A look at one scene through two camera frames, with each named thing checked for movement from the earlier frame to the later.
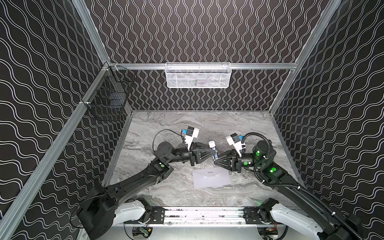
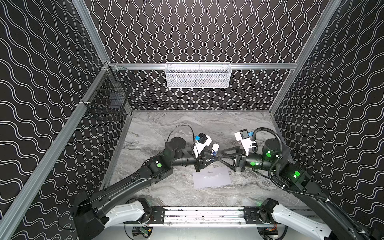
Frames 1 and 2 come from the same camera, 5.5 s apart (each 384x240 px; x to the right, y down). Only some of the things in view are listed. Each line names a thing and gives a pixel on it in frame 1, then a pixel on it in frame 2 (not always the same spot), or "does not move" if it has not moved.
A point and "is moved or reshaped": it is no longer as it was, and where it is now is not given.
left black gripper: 192,154 to 199,162
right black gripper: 234,162 does not move
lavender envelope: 211,177 does not move
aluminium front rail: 203,215 does not move
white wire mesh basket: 198,75 does not move
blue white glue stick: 212,144 is moved or reshaped
